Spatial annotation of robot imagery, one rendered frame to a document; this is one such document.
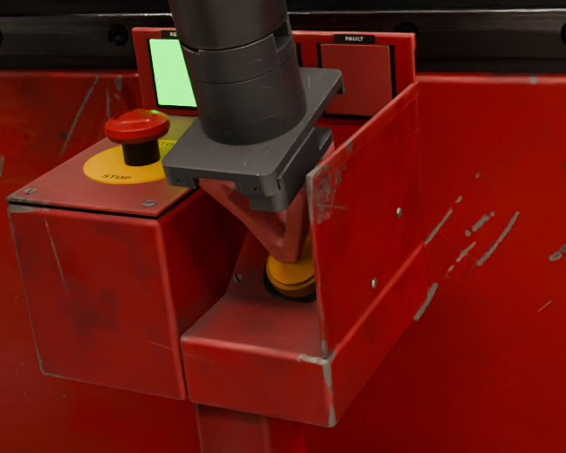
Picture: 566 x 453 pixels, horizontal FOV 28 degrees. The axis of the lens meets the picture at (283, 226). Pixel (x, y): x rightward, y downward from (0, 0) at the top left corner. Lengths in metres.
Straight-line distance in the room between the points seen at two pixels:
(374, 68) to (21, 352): 0.56
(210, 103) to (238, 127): 0.02
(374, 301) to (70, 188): 0.19
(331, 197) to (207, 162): 0.07
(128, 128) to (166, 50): 0.10
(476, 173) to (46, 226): 0.36
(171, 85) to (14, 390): 0.49
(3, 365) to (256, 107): 0.64
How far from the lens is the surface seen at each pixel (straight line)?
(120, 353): 0.67
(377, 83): 0.69
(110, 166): 0.69
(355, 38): 0.69
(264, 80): 0.56
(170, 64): 0.76
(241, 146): 0.58
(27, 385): 1.15
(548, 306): 0.91
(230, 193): 0.63
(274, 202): 0.57
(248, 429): 0.72
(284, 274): 0.66
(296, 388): 0.62
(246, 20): 0.55
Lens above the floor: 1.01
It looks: 23 degrees down
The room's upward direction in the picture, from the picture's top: 6 degrees counter-clockwise
